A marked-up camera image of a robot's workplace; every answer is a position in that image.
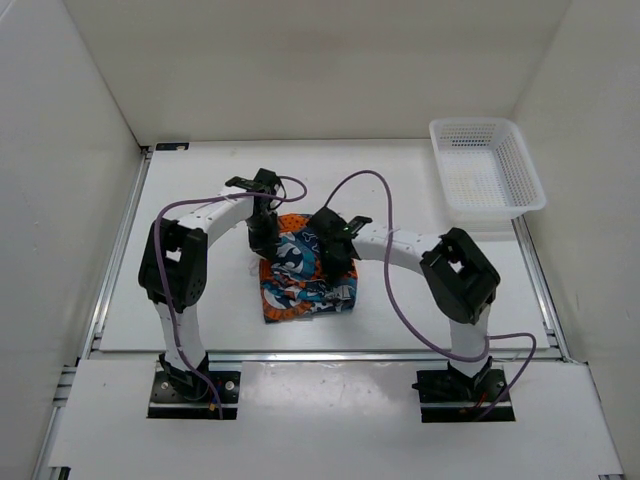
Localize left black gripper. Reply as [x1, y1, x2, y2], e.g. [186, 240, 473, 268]
[245, 210, 282, 262]

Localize colourful patterned shorts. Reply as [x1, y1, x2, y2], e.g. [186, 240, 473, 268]
[257, 213, 358, 324]

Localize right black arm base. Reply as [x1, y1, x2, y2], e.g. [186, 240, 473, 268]
[412, 366, 516, 424]

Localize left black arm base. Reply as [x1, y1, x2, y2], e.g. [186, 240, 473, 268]
[147, 362, 241, 421]

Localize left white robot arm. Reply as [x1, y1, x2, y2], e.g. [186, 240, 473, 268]
[138, 168, 283, 401]

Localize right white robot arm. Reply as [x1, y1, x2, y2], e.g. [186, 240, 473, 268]
[307, 207, 501, 400]

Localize small black corner label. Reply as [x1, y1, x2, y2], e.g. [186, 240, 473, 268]
[155, 142, 190, 151]

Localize white perforated plastic basket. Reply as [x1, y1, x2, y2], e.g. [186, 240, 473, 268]
[429, 117, 547, 231]

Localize aluminium front rail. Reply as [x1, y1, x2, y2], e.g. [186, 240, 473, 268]
[82, 348, 571, 364]

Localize right aluminium side rail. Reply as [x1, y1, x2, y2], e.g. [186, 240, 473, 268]
[512, 216, 575, 363]

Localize aluminium side rail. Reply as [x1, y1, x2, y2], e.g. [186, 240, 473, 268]
[512, 216, 575, 363]
[52, 146, 153, 410]

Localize left aluminium side rail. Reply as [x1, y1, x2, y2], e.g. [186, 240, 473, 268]
[52, 146, 153, 410]

